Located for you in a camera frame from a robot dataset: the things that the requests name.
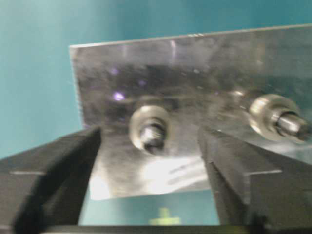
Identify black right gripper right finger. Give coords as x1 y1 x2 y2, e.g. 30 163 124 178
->
198 127 312 231

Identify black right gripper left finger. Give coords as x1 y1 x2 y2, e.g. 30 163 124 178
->
0 126 102 234

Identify threaded steel shaft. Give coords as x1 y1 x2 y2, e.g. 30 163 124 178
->
129 105 171 155

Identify teal table mat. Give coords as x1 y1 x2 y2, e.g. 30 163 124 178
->
0 0 312 226

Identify grey metal base plate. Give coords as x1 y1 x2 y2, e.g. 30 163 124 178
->
69 24 312 201

